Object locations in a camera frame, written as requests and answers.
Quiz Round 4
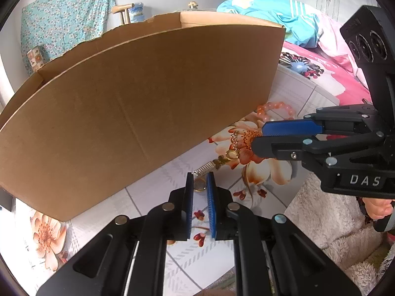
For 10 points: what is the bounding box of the pink bead bracelet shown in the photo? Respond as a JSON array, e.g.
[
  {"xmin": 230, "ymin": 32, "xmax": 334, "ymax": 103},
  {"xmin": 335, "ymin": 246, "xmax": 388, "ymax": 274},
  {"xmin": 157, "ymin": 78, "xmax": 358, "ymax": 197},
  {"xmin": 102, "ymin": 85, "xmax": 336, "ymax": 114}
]
[{"xmin": 256, "ymin": 101, "xmax": 296, "ymax": 122}]

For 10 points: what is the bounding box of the wooden chair frame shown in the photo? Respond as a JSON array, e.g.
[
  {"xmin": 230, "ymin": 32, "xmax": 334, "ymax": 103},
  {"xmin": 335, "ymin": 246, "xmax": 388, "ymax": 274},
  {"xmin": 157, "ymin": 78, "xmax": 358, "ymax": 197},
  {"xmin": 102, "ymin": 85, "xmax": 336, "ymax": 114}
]
[{"xmin": 111, "ymin": 2, "xmax": 135, "ymax": 25}]

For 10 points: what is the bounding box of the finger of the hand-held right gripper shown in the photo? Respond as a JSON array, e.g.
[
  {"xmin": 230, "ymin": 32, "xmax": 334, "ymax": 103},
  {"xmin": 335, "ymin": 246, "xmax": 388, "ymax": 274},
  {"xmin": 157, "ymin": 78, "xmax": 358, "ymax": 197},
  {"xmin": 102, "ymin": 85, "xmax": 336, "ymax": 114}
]
[
  {"xmin": 251, "ymin": 132, "xmax": 386, "ymax": 173},
  {"xmin": 262, "ymin": 104, "xmax": 381, "ymax": 138}
]

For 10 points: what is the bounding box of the pink flower-print blanket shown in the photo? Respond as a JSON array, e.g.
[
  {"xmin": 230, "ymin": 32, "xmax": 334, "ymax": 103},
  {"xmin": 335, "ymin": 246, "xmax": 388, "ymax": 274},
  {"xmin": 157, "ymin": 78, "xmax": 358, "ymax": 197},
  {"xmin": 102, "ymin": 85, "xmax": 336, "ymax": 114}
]
[{"xmin": 276, "ymin": 15, "xmax": 375, "ymax": 121}]

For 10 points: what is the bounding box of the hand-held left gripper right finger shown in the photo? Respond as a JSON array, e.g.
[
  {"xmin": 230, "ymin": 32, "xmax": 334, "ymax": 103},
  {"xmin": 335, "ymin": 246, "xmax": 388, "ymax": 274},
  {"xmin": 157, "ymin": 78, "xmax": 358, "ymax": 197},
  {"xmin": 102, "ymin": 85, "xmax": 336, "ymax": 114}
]
[{"xmin": 206, "ymin": 172, "xmax": 361, "ymax": 296}]

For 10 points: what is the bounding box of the brown cardboard box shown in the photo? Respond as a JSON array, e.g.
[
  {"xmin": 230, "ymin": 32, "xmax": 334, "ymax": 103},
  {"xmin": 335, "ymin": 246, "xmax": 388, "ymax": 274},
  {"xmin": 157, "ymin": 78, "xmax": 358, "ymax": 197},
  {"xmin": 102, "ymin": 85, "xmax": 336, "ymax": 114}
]
[{"xmin": 0, "ymin": 11, "xmax": 286, "ymax": 222}]

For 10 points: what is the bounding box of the floral plastic tablecloth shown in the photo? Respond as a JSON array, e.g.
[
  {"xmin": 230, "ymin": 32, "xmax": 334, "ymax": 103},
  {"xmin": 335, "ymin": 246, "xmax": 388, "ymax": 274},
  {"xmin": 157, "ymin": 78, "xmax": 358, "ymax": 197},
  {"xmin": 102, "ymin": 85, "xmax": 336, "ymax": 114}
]
[{"xmin": 12, "ymin": 65, "xmax": 340, "ymax": 296}]

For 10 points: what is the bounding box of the person's right hand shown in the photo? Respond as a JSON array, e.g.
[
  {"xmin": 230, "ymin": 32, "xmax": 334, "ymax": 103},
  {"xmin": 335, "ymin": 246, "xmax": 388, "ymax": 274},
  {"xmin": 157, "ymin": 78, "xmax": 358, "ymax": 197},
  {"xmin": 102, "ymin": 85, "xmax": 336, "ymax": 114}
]
[{"xmin": 359, "ymin": 197, "xmax": 395, "ymax": 233}]

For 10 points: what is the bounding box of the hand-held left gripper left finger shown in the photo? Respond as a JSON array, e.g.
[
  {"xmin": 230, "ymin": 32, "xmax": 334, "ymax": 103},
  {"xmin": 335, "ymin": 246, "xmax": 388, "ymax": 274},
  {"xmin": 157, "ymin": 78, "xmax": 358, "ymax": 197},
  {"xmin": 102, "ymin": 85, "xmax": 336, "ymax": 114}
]
[{"xmin": 36, "ymin": 172, "xmax": 194, "ymax": 296}]

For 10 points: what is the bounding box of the gold charm chain bracelet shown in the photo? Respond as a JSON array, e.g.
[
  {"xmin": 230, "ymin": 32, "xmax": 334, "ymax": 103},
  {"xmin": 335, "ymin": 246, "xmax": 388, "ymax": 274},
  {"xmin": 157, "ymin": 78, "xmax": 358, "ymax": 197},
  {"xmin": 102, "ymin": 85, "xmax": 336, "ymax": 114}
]
[{"xmin": 194, "ymin": 130, "xmax": 245, "ymax": 176}]

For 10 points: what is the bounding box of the turquoise cartoon blanket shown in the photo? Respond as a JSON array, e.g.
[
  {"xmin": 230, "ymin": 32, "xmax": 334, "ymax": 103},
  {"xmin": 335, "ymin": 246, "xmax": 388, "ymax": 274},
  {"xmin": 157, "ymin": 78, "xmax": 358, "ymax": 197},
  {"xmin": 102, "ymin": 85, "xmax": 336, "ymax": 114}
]
[{"xmin": 216, "ymin": 0, "xmax": 324, "ymax": 48}]

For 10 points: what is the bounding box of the teal floral hanging cloth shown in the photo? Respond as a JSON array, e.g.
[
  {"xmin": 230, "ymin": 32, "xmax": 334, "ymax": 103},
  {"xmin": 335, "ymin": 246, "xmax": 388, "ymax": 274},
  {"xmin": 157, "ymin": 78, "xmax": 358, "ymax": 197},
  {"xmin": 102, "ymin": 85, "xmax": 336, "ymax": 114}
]
[{"xmin": 20, "ymin": 0, "xmax": 116, "ymax": 74}]

